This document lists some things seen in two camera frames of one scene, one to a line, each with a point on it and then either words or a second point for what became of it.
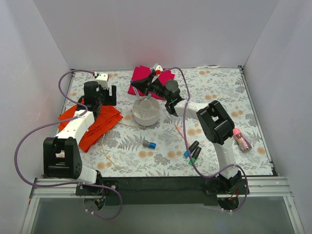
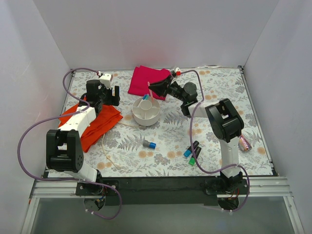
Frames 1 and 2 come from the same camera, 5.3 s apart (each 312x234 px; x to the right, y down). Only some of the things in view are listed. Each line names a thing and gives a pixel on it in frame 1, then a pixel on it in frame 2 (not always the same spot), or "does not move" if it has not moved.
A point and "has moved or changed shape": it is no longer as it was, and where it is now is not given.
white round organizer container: x=146 y=112 does not move
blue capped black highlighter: x=191 y=148 does not move
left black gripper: x=112 y=95 does not move
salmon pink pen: x=179 y=129 has moved or changed shape
